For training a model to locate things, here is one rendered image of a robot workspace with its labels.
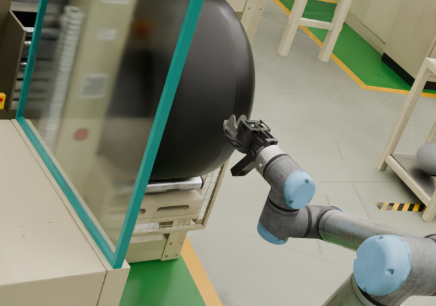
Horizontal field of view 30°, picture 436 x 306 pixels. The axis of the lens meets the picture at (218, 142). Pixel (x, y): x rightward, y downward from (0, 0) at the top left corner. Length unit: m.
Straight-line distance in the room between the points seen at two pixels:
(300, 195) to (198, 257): 1.87
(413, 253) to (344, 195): 3.27
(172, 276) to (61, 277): 2.22
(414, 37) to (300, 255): 3.32
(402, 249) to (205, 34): 0.95
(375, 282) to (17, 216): 0.70
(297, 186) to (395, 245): 0.49
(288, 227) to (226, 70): 0.48
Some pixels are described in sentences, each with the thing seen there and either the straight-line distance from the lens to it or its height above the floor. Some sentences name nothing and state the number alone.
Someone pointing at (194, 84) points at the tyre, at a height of 1.33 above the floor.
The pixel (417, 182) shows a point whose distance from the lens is 5.11.
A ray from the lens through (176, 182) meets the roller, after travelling 2.57.
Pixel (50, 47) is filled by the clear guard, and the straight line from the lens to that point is 1.78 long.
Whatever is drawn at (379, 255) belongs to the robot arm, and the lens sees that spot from 1.62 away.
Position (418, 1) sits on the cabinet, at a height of 0.63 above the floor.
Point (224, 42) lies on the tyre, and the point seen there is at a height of 1.42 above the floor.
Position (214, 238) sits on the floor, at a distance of 4.05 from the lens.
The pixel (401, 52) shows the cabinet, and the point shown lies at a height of 0.19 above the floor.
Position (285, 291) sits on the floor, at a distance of 3.89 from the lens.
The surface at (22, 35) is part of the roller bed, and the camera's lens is 2.62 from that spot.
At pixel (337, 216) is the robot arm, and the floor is 1.21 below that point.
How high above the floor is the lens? 2.21
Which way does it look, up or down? 27 degrees down
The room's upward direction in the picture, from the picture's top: 19 degrees clockwise
